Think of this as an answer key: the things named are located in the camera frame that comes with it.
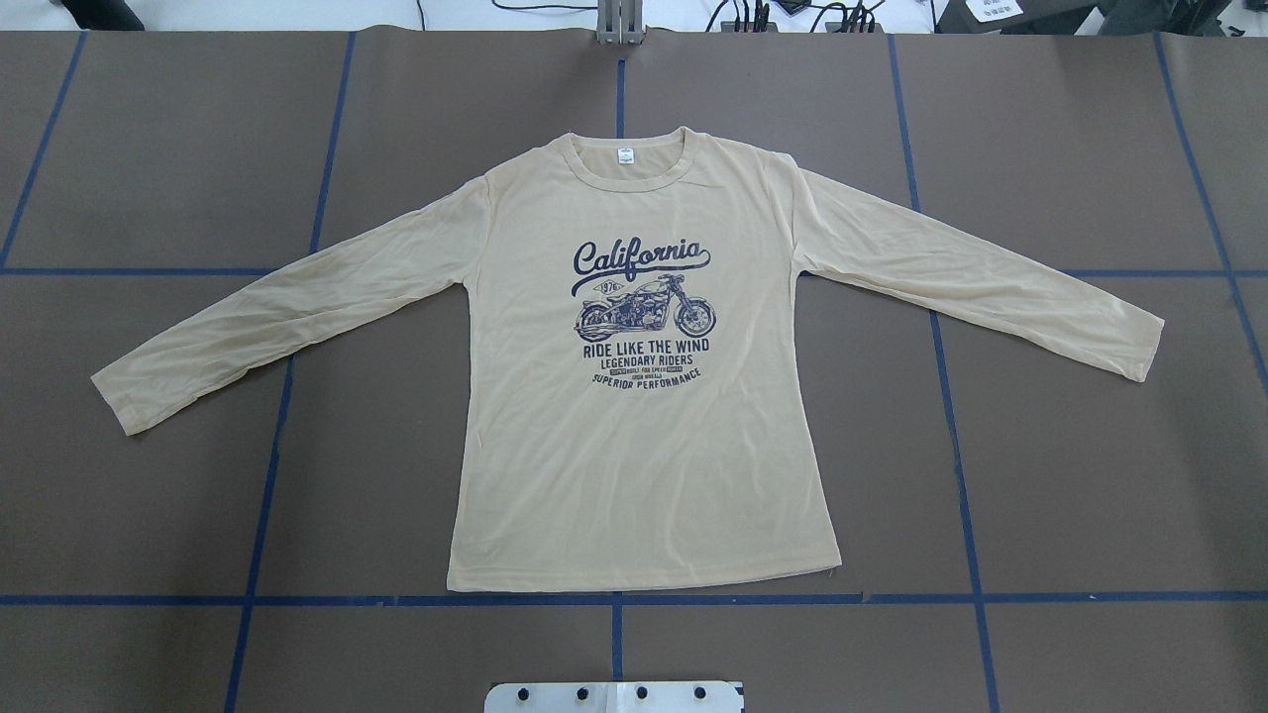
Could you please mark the beige long-sleeve printed shirt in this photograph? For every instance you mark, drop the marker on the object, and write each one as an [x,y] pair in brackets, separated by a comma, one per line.
[636,421]

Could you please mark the grey aluminium frame post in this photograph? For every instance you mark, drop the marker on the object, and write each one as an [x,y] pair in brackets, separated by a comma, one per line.
[620,22]

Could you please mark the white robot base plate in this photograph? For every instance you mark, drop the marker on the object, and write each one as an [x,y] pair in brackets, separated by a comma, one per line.
[617,696]

